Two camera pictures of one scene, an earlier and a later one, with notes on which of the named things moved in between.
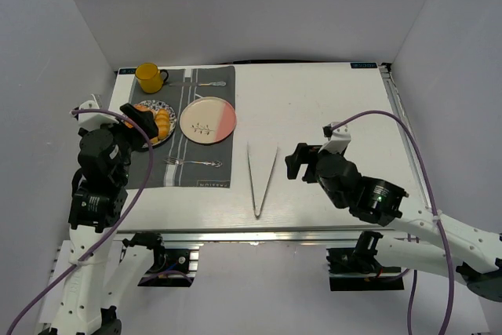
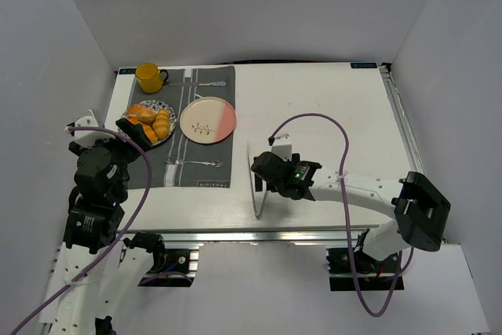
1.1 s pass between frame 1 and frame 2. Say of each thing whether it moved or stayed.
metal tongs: stayed
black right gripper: moved
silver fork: stayed
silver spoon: stayed
